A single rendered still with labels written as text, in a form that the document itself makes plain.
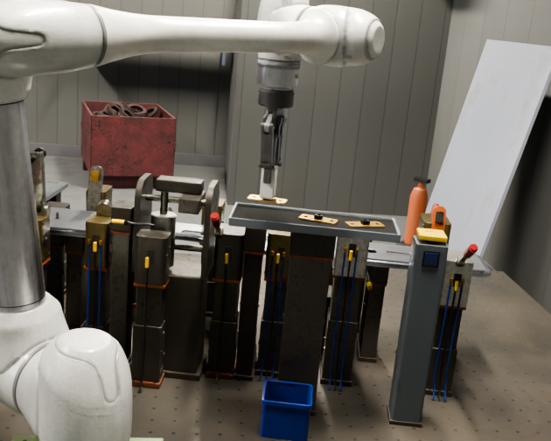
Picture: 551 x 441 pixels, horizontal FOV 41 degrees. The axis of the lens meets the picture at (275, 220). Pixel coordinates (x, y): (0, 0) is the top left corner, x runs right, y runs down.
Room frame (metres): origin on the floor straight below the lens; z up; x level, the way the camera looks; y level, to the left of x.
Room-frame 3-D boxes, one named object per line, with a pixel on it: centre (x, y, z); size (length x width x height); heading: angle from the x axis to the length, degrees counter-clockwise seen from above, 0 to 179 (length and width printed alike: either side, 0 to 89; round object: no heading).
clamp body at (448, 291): (1.71, -0.45, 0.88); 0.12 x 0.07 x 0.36; 178
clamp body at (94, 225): (1.72, 0.43, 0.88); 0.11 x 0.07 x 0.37; 178
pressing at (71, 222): (1.92, 0.11, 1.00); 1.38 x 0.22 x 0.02; 88
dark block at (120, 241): (1.71, 0.36, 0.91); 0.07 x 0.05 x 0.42; 178
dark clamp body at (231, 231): (1.70, 0.10, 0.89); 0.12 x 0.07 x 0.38; 178
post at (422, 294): (1.56, -0.35, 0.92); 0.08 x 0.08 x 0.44; 88
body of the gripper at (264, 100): (1.56, 0.02, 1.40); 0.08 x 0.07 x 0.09; 167
